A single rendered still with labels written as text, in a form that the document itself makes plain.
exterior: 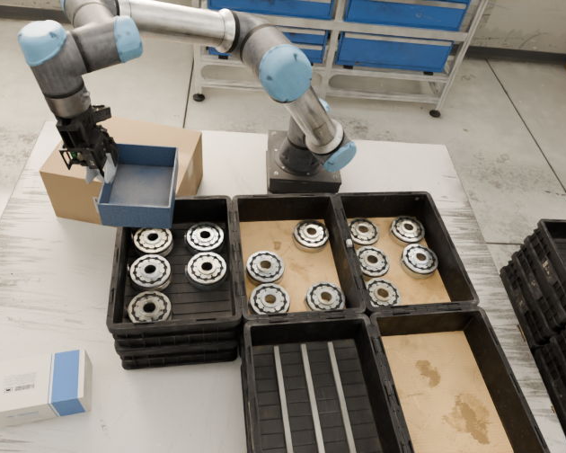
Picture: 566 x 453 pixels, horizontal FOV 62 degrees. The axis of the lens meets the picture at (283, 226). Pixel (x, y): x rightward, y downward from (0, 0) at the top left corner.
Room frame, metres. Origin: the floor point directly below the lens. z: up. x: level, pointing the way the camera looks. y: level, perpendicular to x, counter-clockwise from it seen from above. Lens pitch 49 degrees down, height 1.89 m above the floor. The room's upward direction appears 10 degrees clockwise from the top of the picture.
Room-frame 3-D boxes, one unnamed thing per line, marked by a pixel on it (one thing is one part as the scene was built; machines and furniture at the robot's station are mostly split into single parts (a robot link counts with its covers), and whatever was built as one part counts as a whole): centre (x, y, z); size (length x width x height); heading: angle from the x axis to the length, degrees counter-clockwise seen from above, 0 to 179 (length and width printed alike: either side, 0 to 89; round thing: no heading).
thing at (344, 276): (0.76, -0.04, 0.87); 0.40 x 0.30 x 0.11; 15
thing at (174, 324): (0.68, 0.25, 0.92); 0.40 x 0.30 x 0.02; 15
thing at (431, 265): (0.86, -0.40, 0.86); 0.10 x 0.10 x 0.01
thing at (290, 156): (1.27, -0.02, 0.85); 0.15 x 0.15 x 0.10
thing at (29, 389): (0.37, 0.49, 0.75); 0.20 x 0.12 x 0.09; 111
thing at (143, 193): (0.74, 0.34, 1.10); 0.20 x 0.15 x 0.07; 11
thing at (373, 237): (0.93, -0.23, 0.86); 0.10 x 0.10 x 0.01
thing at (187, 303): (0.68, 0.25, 0.87); 0.40 x 0.30 x 0.11; 15
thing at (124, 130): (1.06, 0.51, 0.80); 0.40 x 0.30 x 0.20; 89
